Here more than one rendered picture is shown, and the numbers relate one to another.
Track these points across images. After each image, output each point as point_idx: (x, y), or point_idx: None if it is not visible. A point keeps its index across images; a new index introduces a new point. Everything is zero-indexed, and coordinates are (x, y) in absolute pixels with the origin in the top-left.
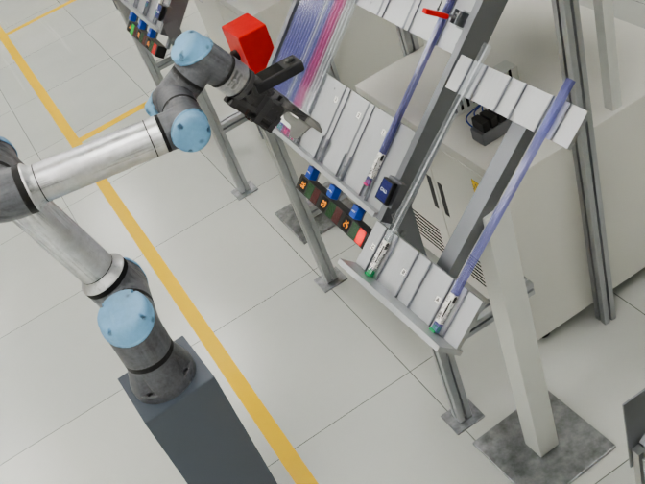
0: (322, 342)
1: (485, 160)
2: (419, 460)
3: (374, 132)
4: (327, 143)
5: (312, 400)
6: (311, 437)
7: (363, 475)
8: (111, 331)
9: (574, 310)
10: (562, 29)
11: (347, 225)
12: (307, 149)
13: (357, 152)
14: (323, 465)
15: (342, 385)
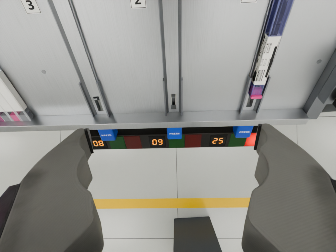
0: (119, 149)
1: None
2: (229, 148)
3: (218, 7)
4: (101, 87)
5: (155, 175)
6: (177, 187)
7: (217, 176)
8: None
9: None
10: None
11: (222, 140)
12: (62, 113)
13: (188, 64)
14: (197, 190)
15: (157, 156)
